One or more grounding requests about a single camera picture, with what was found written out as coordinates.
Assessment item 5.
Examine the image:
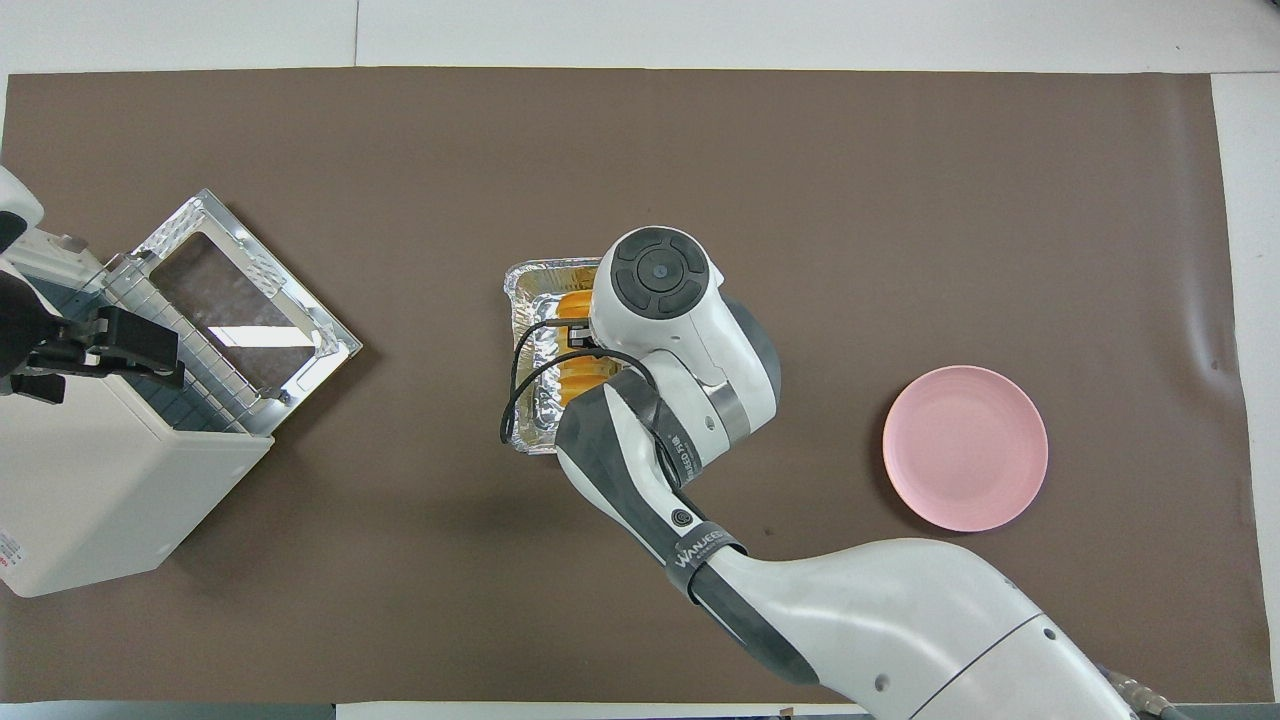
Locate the gray corrugated conduit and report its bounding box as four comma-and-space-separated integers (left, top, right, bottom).
1103, 668, 1176, 719

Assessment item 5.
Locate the glass oven door chrome frame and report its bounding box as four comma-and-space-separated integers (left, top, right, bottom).
128, 188, 363, 435

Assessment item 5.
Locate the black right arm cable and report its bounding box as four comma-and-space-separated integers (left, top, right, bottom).
498, 318, 691, 491

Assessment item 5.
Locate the brown table mat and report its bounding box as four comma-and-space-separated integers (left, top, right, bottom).
0, 68, 1276, 704

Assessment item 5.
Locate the pink round plate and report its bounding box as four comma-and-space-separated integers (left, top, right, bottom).
882, 366, 1050, 534

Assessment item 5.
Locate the metal wire oven rack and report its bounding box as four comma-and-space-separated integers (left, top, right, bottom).
100, 255, 279, 436

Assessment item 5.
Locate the sliced golden bread loaf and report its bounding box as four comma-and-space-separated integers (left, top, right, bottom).
555, 290, 613, 409

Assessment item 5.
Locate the white toaster oven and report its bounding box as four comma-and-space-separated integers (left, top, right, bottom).
0, 228, 276, 599

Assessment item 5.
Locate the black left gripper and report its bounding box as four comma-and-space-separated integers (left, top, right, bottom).
0, 272, 188, 405

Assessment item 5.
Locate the aluminium foil tray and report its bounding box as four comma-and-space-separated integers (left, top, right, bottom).
503, 258, 606, 456

